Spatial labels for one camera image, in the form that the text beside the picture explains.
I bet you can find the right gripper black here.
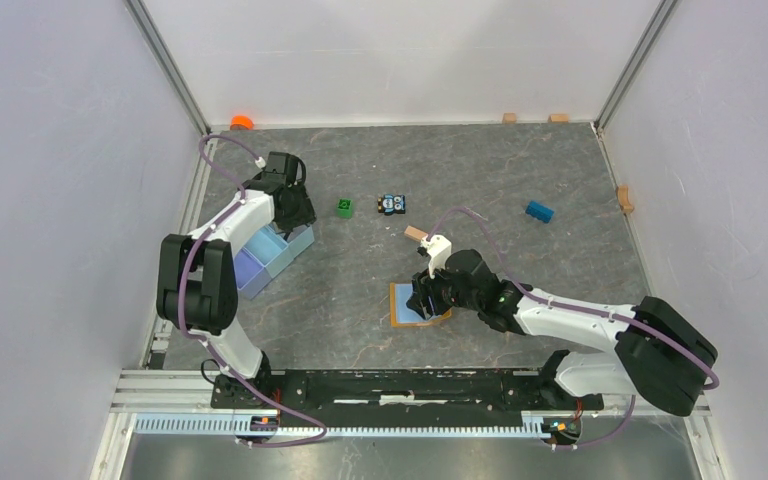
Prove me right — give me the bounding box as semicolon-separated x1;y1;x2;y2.
406;255;481;321

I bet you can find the orange card holder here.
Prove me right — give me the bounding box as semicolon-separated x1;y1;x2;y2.
389;283;452;328

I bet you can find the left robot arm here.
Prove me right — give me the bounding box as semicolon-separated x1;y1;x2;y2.
156;152;316;408

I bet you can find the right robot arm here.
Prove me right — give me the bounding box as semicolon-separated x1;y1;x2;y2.
406;249;719;417

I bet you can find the green toy brick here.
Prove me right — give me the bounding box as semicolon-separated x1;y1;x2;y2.
336;198;354;219

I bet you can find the orange round cap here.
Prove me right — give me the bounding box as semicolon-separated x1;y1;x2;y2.
229;115;254;130

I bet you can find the blue three-compartment tray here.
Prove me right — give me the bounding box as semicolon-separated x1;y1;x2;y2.
233;225;315;299

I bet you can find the small toy car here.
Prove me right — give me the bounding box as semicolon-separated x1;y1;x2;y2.
377;194;406;215

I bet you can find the blue toy brick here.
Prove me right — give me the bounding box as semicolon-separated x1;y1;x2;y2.
525;201;554;224

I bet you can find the curved wooden piece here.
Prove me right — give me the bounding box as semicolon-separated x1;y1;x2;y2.
616;185;635;215

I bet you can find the small wooden block right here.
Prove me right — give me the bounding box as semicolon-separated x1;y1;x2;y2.
548;113;570;123

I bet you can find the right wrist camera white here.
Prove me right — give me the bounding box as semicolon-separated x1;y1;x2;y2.
420;234;452;279

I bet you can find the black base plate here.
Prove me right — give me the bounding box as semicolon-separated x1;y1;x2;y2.
210;368;605;429

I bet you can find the aluminium frame rail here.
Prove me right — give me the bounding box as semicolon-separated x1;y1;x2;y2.
109;369;226;415

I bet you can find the light blue cable duct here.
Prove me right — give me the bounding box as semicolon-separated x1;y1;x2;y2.
133;413;550;440

